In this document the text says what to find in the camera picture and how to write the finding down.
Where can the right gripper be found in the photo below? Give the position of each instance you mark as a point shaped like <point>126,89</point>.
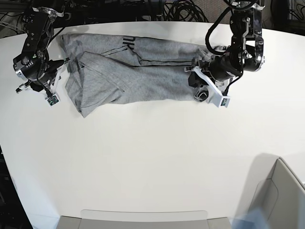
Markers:
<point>32,71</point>

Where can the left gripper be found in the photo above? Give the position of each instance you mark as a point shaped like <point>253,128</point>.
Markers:
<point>219,69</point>

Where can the grey T-shirt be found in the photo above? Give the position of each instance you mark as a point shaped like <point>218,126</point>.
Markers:
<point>121,69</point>

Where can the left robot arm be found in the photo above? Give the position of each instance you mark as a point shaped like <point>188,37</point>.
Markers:
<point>246,51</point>

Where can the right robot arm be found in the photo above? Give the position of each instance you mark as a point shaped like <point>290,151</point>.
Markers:
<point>40,32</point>

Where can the grey tray front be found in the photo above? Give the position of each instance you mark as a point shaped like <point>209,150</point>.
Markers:
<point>98,219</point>

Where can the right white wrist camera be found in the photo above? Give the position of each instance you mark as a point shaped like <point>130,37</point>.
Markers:
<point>52,83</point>

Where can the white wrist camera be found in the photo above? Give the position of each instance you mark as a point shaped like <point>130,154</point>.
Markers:
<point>215,95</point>
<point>52,83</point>

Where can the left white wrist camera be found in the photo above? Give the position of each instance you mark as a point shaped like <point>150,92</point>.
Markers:
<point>215,95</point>

